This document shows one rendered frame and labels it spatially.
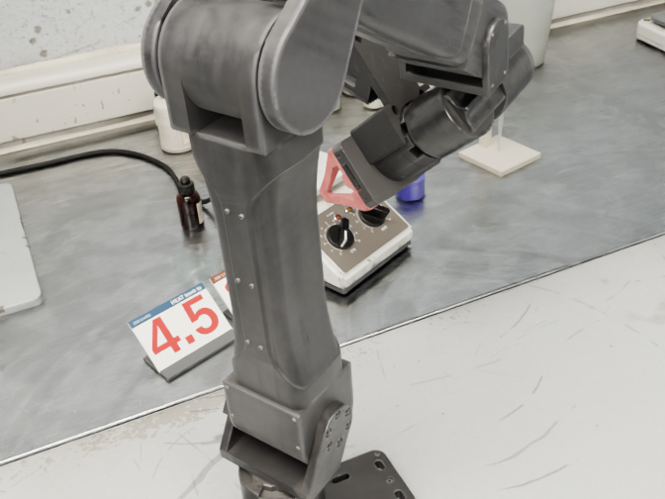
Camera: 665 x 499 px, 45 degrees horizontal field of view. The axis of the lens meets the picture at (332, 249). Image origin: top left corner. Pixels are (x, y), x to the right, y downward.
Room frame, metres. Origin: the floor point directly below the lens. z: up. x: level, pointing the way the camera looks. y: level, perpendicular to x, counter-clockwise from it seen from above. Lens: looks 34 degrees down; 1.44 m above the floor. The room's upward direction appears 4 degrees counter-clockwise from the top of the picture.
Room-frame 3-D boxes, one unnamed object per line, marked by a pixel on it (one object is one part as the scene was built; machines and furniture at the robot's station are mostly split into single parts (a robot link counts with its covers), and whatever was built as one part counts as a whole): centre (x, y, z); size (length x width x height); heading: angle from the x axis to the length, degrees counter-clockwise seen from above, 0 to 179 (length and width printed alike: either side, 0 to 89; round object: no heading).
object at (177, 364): (0.64, 0.15, 0.92); 0.09 x 0.06 x 0.04; 132
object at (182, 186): (0.87, 0.17, 0.93); 0.03 x 0.03 x 0.07
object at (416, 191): (0.91, -0.11, 0.93); 0.04 x 0.04 x 0.06
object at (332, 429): (0.41, 0.05, 1.00); 0.09 x 0.06 x 0.06; 54
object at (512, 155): (1.00, -0.24, 0.96); 0.08 x 0.08 x 0.13; 36
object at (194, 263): (0.77, 0.16, 0.91); 0.06 x 0.06 x 0.02
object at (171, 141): (1.10, 0.22, 0.95); 0.06 x 0.06 x 0.10
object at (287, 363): (0.42, 0.04, 1.15); 0.07 x 0.06 x 0.33; 54
